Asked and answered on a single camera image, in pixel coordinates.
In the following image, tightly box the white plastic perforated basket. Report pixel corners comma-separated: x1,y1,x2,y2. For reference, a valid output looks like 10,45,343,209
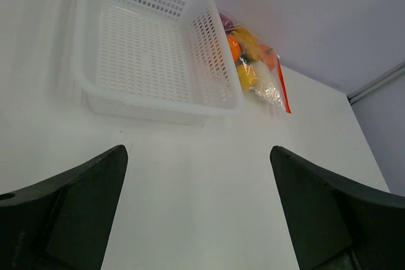
72,0,244,125

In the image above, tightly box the aluminium frame post right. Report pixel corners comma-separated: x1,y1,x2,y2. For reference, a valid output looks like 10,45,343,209
347,61,404,105

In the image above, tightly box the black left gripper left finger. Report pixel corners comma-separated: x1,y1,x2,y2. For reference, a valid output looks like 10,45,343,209
1,145,128,269

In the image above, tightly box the fake purple onion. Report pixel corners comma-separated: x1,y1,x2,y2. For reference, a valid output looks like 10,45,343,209
220,13,235,34

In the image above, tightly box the fake yellow lemon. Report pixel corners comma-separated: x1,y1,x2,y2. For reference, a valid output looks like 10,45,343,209
236,64,258,91

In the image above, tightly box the fake white radish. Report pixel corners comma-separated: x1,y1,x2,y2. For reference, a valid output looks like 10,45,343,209
252,61,274,92

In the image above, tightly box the clear zip top bag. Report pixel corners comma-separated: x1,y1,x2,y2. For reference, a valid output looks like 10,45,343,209
226,15,292,114

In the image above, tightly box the fake orange fruit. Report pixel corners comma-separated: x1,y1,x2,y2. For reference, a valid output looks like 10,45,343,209
227,35,242,62

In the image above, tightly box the fake brown ginger root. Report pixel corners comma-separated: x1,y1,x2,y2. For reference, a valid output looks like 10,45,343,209
231,27,263,61

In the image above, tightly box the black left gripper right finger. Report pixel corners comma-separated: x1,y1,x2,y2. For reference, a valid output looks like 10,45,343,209
270,146,404,269

